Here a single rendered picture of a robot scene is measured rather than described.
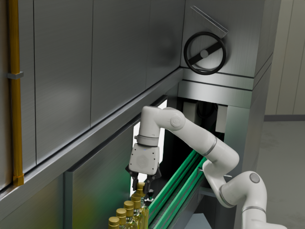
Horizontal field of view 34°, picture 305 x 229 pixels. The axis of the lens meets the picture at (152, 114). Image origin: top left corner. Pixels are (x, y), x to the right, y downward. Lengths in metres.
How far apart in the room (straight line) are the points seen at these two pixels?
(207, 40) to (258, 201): 0.96
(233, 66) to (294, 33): 3.59
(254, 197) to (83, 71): 0.73
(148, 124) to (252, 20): 0.90
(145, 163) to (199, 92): 0.87
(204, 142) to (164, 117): 0.18
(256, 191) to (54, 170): 0.72
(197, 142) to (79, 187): 0.47
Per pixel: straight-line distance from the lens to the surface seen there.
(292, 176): 4.84
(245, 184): 1.80
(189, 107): 2.70
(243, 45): 2.44
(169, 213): 2.09
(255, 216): 1.76
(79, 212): 1.66
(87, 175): 1.64
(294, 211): 4.25
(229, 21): 2.43
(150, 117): 1.72
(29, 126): 1.33
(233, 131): 2.55
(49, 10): 1.34
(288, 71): 6.11
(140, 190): 1.79
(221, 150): 1.81
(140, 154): 1.75
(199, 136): 1.81
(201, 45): 2.48
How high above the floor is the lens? 2.01
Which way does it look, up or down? 20 degrees down
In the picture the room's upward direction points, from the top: 4 degrees clockwise
